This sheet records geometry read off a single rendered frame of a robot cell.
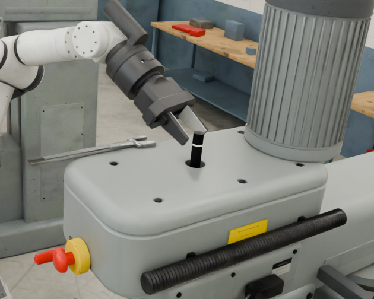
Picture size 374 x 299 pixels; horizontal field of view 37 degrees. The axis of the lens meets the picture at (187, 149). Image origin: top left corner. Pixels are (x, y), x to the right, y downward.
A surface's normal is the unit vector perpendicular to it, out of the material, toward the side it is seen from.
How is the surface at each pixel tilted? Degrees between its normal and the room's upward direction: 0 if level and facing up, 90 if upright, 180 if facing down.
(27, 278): 0
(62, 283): 0
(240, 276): 90
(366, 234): 90
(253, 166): 0
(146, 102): 90
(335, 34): 90
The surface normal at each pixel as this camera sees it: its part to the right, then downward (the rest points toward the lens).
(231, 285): 0.58, 0.38
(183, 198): 0.10, -0.91
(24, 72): 0.73, 0.41
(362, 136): -0.81, 0.16
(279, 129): -0.48, 0.31
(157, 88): 0.50, -0.63
